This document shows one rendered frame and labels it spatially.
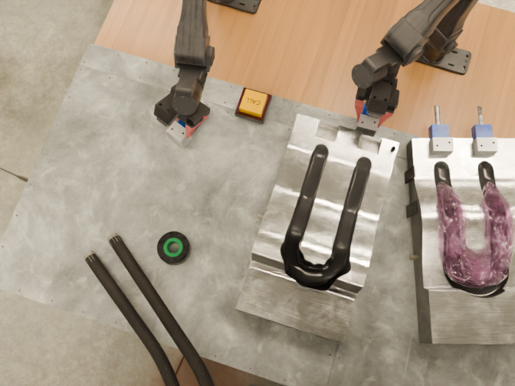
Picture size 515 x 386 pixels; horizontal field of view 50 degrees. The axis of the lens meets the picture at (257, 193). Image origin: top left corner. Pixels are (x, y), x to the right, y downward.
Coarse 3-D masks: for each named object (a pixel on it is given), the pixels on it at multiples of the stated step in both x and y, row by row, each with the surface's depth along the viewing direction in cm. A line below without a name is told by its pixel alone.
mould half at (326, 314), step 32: (288, 160) 134; (352, 160) 133; (384, 160) 133; (288, 192) 132; (320, 192) 132; (384, 192) 131; (288, 224) 126; (320, 224) 128; (256, 256) 125; (320, 256) 123; (352, 256) 123; (256, 288) 129; (288, 288) 129; (352, 288) 125; (288, 320) 127; (320, 320) 127
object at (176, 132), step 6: (204, 102) 144; (180, 120) 142; (174, 126) 140; (180, 126) 140; (168, 132) 140; (174, 132) 140; (180, 132) 140; (174, 138) 141; (180, 138) 139; (180, 144) 142; (186, 144) 144
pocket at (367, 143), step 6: (360, 138) 138; (366, 138) 136; (372, 138) 136; (360, 144) 137; (366, 144) 137; (372, 144) 137; (378, 144) 137; (366, 150) 137; (372, 150) 137; (378, 150) 137
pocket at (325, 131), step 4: (320, 124) 137; (324, 124) 137; (328, 124) 137; (320, 128) 138; (324, 128) 138; (328, 128) 138; (332, 128) 137; (336, 128) 137; (316, 132) 138; (320, 132) 138; (324, 132) 138; (328, 132) 138; (332, 132) 138; (336, 132) 138; (320, 136) 138; (324, 136) 138; (328, 136) 138; (332, 136) 138; (336, 136) 138; (332, 140) 138
